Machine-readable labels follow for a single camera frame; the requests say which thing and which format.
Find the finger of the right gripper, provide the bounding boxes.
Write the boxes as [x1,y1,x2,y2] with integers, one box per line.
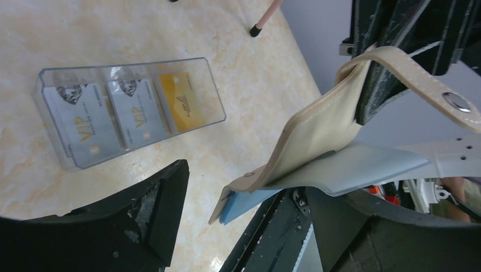
[352,1,412,125]
[398,1,480,75]

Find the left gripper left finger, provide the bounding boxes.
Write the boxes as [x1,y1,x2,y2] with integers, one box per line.
[1,159,189,271]

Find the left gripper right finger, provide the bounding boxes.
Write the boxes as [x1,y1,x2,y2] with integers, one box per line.
[305,187,480,271]

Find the clear plastic card tray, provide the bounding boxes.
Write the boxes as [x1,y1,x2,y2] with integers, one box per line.
[33,57,226,171]

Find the silver vip card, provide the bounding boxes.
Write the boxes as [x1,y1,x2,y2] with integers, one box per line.
[42,83,122,168]
[108,79,167,150]

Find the gold card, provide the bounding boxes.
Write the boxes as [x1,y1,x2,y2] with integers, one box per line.
[159,72,207,133]

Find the pink tripod stand legs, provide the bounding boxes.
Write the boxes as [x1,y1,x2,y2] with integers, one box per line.
[169,1,283,38]

